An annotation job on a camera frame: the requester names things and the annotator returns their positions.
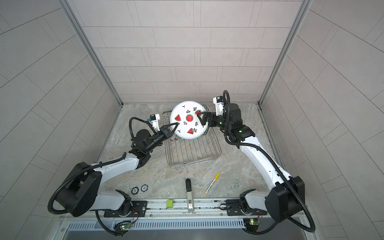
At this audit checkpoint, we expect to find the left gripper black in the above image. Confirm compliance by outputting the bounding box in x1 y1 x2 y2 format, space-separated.
143 123 178 154

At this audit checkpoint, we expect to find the watermelon pattern white plate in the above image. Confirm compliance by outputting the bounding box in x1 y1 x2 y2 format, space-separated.
169 101 208 140

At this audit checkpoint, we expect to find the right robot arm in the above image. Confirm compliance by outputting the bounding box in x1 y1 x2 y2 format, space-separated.
198 90 316 235

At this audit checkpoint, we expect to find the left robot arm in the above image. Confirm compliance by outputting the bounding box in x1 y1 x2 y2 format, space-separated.
47 123 179 217

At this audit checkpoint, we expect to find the yellow white marker pen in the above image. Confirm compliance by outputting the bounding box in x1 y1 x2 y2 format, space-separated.
204 173 220 196

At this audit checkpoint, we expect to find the black silver handheld tool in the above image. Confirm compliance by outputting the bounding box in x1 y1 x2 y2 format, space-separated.
186 179 195 213

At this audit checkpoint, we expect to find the green small block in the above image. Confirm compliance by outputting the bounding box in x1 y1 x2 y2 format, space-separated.
166 200 174 209

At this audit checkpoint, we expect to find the left green circuit board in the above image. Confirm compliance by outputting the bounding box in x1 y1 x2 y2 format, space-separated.
115 221 133 232

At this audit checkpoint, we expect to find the green circuit board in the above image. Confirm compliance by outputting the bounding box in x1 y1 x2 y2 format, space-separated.
115 221 133 232
243 219 261 234

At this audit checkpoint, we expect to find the perforated vent strip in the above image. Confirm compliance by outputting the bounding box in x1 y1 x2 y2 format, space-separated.
68 219 245 231

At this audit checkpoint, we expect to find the right green circuit board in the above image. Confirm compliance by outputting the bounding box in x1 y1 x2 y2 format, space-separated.
243 219 261 234

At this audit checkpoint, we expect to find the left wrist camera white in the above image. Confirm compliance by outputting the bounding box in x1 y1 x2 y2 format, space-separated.
150 114 160 131

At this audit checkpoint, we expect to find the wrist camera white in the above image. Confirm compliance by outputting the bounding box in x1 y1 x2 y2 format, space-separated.
150 114 160 131
213 96 225 116

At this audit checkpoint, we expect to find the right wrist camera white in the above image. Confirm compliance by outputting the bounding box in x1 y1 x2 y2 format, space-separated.
213 96 225 116

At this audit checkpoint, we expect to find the metal wire dish rack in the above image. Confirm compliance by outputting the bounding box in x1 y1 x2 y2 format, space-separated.
163 105 222 169

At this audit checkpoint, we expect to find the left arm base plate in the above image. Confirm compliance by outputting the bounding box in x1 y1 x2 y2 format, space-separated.
104 201 148 218

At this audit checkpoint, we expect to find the aluminium front rail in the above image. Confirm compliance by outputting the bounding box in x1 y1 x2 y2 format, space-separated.
59 196 310 221

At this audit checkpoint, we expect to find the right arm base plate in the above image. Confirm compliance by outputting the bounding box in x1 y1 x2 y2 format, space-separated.
219 199 268 217

